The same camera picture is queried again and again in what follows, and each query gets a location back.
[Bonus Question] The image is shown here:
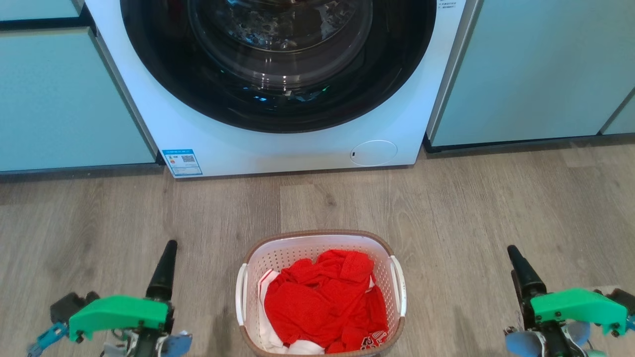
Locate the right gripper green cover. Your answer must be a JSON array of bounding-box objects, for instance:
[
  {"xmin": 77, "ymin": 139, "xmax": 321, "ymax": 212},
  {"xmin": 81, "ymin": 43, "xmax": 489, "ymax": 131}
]
[{"xmin": 507, "ymin": 245, "xmax": 628, "ymax": 357}]

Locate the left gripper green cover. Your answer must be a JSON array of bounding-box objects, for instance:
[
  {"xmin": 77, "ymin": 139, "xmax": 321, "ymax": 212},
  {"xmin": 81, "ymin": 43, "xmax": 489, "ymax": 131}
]
[{"xmin": 68, "ymin": 240, "xmax": 178, "ymax": 357}]

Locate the white perforated laundry basket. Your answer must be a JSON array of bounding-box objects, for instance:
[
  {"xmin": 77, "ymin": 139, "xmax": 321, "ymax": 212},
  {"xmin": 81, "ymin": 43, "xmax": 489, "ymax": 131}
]
[{"xmin": 235, "ymin": 230, "xmax": 407, "ymax": 357}]

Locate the blue energy label sticker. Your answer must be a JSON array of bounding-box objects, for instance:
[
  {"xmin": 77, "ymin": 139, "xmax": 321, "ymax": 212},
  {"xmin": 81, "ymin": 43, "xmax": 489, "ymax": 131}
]
[{"xmin": 162, "ymin": 149, "xmax": 203, "ymax": 178}]

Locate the red mesh garment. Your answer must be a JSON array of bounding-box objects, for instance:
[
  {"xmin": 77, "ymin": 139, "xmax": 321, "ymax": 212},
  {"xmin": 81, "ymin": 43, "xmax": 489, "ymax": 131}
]
[{"xmin": 264, "ymin": 249, "xmax": 389, "ymax": 354}]

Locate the narrow pale green cabinet door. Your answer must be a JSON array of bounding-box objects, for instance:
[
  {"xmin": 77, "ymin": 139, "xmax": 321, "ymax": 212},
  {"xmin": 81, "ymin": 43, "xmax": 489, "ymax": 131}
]
[{"xmin": 600, "ymin": 94, "xmax": 635, "ymax": 135}]

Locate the white front-load washing machine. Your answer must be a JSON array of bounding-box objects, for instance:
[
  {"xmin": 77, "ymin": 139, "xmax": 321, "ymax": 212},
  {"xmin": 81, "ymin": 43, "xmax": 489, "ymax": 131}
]
[{"xmin": 84, "ymin": 0, "xmax": 469, "ymax": 178}]

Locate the round white filter cover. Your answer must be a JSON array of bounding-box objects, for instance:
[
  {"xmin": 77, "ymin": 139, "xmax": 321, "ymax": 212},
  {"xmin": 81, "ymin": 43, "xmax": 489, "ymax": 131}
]
[{"xmin": 350, "ymin": 140, "xmax": 398, "ymax": 167}]

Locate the black round washer door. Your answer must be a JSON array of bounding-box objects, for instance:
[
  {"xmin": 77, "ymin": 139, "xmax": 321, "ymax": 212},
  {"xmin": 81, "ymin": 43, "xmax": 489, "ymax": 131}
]
[{"xmin": 120, "ymin": 0, "xmax": 437, "ymax": 133}]

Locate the large pale green cabinet door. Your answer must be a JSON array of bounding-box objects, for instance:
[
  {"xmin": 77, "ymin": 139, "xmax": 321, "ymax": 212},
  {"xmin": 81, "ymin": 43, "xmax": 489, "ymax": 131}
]
[{"xmin": 0, "ymin": 27, "xmax": 157, "ymax": 172}]

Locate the wide pale green cabinet panel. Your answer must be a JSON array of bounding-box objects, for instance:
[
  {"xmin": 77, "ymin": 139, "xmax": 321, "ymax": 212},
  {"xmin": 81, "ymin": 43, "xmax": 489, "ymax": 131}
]
[{"xmin": 428, "ymin": 0, "xmax": 635, "ymax": 147}]

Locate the small pale green drawer front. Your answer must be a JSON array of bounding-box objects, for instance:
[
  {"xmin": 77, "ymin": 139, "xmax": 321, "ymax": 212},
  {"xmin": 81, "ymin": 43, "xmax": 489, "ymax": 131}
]
[{"xmin": 0, "ymin": 0, "xmax": 83, "ymax": 21}]

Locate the blue cable connector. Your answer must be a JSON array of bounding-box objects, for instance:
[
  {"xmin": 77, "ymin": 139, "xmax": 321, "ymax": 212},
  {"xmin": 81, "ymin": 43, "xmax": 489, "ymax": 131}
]
[{"xmin": 27, "ymin": 322, "xmax": 68, "ymax": 357}]

